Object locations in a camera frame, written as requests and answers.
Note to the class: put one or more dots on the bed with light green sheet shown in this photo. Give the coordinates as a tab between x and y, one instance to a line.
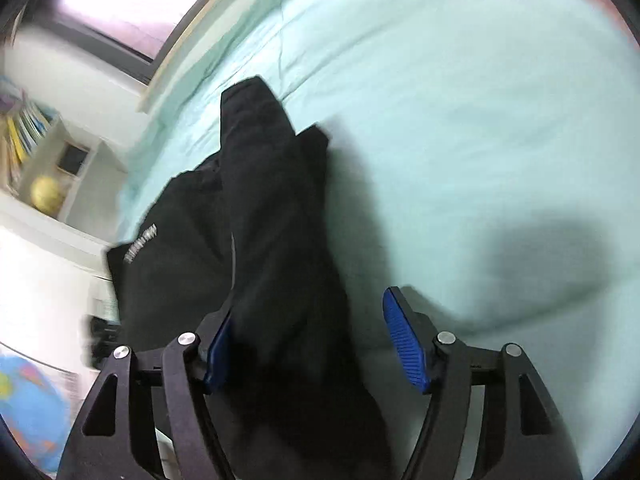
450	110

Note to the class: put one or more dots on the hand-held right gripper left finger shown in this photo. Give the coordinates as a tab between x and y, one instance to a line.
216	355

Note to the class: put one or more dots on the black jacket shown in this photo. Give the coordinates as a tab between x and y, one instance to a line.
270	260

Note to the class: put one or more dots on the yellow ball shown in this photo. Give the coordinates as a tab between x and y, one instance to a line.
47	194

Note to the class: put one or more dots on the white bookshelf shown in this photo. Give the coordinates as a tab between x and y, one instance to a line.
85	180

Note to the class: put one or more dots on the dark object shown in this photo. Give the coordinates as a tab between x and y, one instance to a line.
100	340

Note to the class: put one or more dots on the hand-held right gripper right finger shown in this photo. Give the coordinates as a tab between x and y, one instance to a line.
404	340

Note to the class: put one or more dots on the row of colourful books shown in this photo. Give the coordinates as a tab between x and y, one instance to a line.
22	130

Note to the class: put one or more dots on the blue globe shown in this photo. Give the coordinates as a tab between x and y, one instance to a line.
30	410

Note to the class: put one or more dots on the window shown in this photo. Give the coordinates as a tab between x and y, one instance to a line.
135	5

